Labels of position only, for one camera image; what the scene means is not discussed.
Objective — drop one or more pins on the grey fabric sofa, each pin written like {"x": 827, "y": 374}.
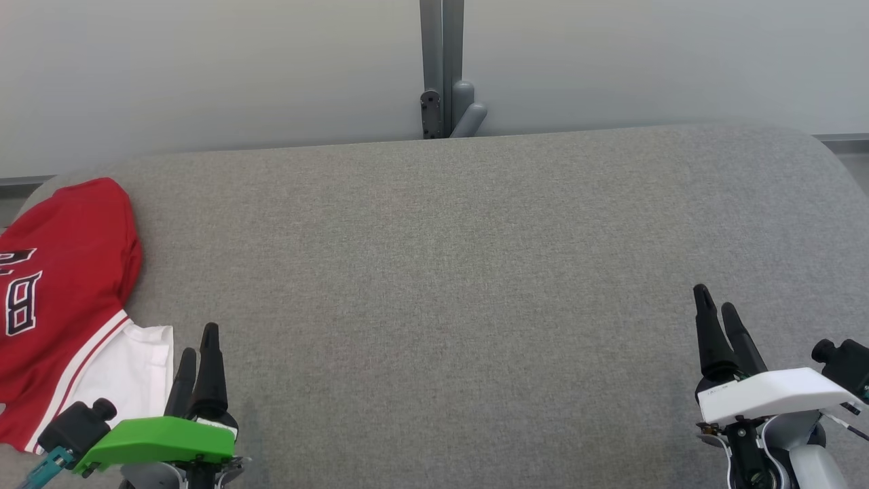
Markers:
{"x": 434, "y": 285}

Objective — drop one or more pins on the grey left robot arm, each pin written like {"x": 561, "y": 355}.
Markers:
{"x": 156, "y": 477}

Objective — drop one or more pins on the red jersey with white sleeves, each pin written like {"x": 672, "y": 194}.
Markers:
{"x": 68, "y": 272}

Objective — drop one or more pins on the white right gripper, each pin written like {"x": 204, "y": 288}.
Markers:
{"x": 774, "y": 394}

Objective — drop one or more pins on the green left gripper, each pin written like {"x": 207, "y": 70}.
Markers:
{"x": 156, "y": 438}

